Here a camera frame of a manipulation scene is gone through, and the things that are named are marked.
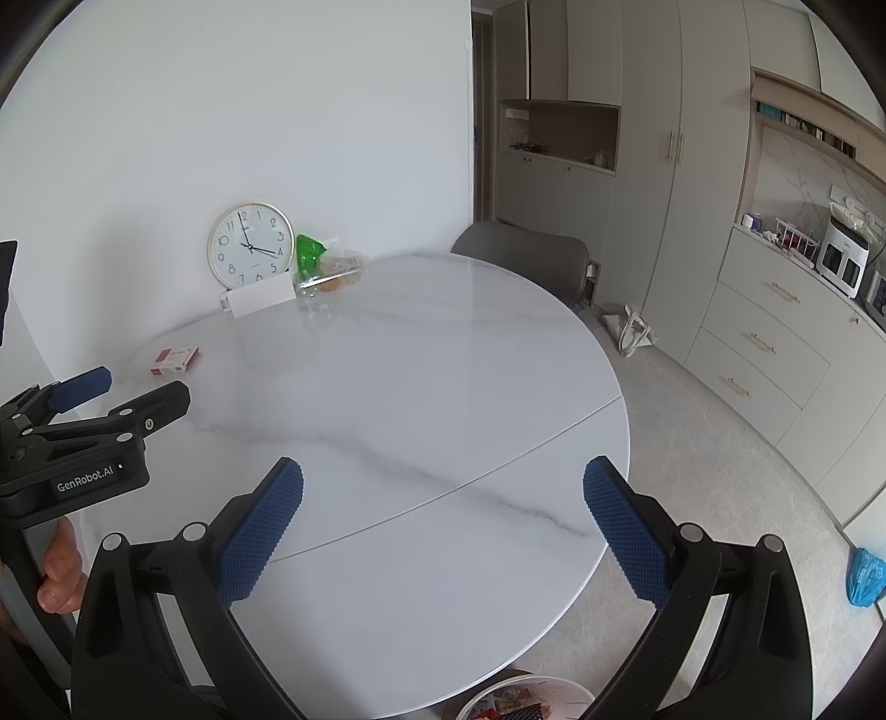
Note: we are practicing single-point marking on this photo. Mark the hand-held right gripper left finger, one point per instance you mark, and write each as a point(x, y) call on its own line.
point(259, 533)

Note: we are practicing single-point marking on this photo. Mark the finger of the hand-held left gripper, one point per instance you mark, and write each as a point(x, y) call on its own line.
point(83, 388)
point(166, 403)

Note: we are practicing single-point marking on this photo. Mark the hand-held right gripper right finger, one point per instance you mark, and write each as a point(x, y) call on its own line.
point(626, 533)

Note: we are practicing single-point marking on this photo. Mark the person's left hand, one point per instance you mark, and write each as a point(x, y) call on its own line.
point(61, 571)

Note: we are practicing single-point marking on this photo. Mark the red and white box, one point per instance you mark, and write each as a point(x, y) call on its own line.
point(175, 360)

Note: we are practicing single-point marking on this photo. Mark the black panel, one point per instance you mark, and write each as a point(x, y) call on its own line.
point(7, 291)

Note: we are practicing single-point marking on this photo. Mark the white paper card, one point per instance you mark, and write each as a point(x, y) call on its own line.
point(261, 296)

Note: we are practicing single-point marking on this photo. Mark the white tote bag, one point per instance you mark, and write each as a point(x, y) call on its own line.
point(630, 332)

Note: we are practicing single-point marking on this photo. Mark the black foam net sleeve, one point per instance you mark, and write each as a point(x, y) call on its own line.
point(522, 713)

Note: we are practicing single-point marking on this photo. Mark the green plastic bag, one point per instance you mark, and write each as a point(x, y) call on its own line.
point(310, 253)

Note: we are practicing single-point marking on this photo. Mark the clear plastic food container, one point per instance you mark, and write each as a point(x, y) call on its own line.
point(336, 270)

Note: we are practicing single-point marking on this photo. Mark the beige drawer cabinet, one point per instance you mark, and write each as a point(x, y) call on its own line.
point(761, 332)

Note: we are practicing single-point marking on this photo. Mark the blue plastic bag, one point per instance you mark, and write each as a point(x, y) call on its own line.
point(866, 578)

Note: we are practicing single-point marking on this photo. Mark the grey chair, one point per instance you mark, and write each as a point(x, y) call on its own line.
point(519, 256)

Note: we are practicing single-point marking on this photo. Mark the beige tall cabinet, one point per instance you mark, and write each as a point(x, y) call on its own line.
point(644, 208)

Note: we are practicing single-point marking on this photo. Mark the silver kitchen appliance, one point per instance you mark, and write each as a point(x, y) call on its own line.
point(876, 291)

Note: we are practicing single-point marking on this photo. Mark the white kitchen appliance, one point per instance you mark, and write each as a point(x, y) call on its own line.
point(841, 256)

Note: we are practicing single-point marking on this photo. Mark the row of books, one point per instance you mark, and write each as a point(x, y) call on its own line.
point(796, 123)

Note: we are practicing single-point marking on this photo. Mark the white round wall clock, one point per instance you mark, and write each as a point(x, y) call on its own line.
point(250, 246)

